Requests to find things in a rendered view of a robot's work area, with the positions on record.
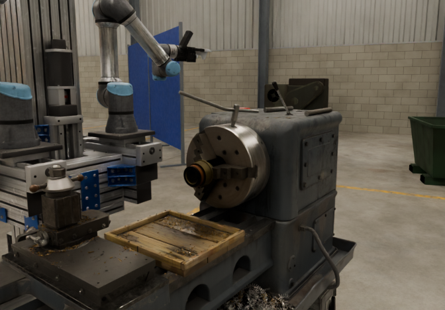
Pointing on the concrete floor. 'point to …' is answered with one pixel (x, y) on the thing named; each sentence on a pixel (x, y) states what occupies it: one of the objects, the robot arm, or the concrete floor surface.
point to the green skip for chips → (428, 149)
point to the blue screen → (158, 95)
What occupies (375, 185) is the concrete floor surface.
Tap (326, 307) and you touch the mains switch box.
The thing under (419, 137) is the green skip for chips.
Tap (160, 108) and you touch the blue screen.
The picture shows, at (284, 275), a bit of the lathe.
